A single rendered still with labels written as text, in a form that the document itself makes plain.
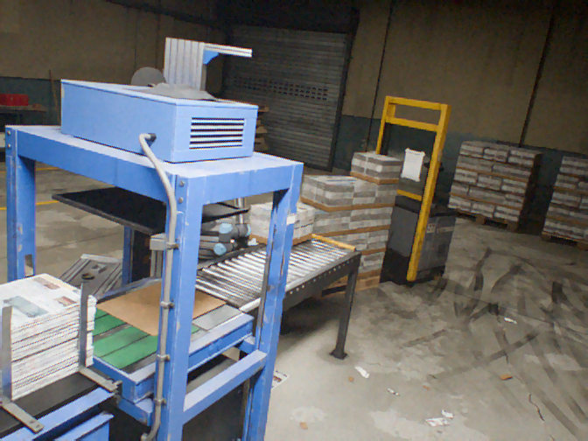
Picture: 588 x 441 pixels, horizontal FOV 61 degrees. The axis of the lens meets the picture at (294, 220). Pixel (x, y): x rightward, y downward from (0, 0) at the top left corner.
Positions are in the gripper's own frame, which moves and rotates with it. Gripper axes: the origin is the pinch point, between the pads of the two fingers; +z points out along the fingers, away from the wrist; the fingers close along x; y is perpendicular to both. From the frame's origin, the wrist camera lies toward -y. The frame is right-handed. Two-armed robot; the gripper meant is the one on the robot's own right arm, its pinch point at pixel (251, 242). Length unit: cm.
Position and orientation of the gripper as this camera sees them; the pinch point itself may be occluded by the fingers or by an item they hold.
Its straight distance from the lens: 341.9
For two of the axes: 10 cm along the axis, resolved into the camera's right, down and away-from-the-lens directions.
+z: 5.2, -1.6, 8.4
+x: -8.4, -2.5, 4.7
